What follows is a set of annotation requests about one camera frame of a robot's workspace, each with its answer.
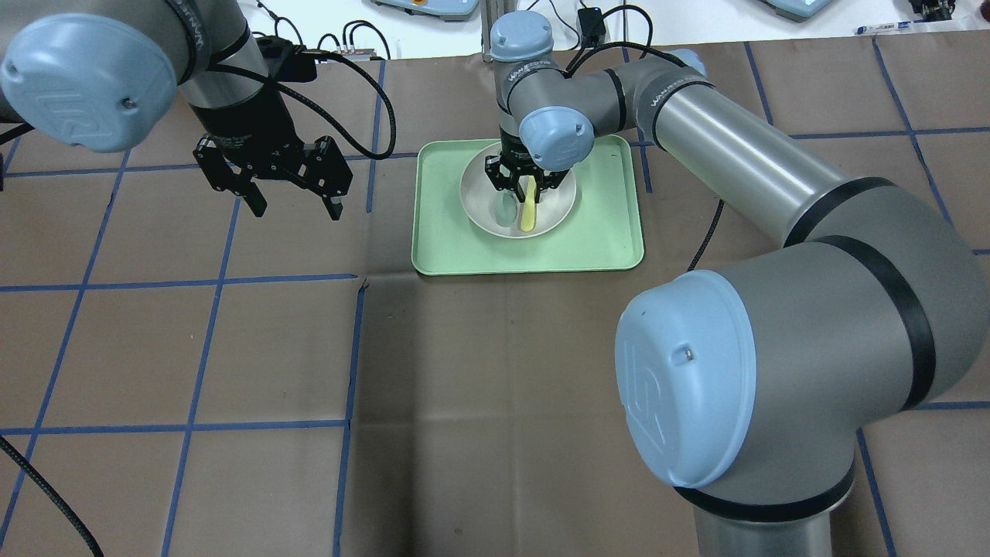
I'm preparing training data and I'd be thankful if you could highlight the grey-green plastic spoon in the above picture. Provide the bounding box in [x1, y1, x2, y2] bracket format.
[493, 198, 521, 230]

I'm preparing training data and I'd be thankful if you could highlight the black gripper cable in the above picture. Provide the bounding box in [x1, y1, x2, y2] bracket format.
[685, 198, 725, 272]

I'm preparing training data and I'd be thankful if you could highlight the white round plate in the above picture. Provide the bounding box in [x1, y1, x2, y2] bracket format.
[459, 142, 579, 239]

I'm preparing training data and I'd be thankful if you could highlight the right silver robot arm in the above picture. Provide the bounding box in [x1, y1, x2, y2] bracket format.
[486, 10, 988, 556]

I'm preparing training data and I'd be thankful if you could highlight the aluminium frame post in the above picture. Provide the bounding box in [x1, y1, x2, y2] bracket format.
[480, 0, 517, 63]

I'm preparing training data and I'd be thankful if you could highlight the brown paper table cover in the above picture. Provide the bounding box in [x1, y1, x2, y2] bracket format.
[1, 31, 988, 556]

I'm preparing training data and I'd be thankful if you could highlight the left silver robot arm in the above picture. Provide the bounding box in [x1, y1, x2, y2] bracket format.
[2, 1, 353, 220]

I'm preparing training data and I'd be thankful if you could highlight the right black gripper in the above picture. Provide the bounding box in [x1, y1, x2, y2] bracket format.
[484, 132, 565, 208]

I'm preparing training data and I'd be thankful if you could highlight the yellow plastic fork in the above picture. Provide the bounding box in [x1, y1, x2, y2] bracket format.
[519, 176, 538, 233]

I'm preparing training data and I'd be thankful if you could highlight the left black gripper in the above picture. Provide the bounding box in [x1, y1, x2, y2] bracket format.
[192, 100, 353, 221]

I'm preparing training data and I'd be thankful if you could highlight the light green tray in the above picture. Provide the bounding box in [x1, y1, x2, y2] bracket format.
[411, 135, 644, 276]

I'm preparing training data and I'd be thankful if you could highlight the black power adapter near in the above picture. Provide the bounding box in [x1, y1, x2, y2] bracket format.
[576, 6, 607, 50]

